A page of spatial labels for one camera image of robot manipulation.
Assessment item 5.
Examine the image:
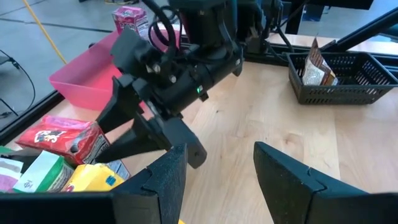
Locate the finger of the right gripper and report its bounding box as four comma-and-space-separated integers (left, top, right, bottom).
95, 76, 147, 134
95, 111, 175, 165

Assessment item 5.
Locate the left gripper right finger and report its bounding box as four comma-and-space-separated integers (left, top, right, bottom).
253, 141, 398, 224

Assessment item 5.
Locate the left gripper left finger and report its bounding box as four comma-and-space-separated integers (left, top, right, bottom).
0, 143, 188, 224

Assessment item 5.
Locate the yellow Pops cereal box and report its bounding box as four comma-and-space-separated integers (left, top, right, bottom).
61, 159, 131, 193

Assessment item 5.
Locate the small red cereal box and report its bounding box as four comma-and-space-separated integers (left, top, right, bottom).
15, 114, 110, 166

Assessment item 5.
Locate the small pink cereal box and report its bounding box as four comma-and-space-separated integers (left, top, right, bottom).
112, 6, 150, 41

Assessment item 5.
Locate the small green cereal box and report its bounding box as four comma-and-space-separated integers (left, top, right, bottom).
12, 150, 75, 194

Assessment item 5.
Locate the brown snack packet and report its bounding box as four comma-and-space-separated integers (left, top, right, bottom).
300, 37, 339, 87

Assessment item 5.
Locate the pink plastic bin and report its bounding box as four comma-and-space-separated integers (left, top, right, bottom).
49, 29, 181, 112

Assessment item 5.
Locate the black plastic basket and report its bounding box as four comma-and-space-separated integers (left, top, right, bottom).
286, 50, 398, 106

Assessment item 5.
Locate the black diagonal beam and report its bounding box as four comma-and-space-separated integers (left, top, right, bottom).
322, 6, 398, 53

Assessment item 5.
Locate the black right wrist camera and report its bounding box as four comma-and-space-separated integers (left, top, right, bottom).
110, 27, 162, 75

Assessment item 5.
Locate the black coiled cable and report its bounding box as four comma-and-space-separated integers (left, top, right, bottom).
0, 49, 37, 121

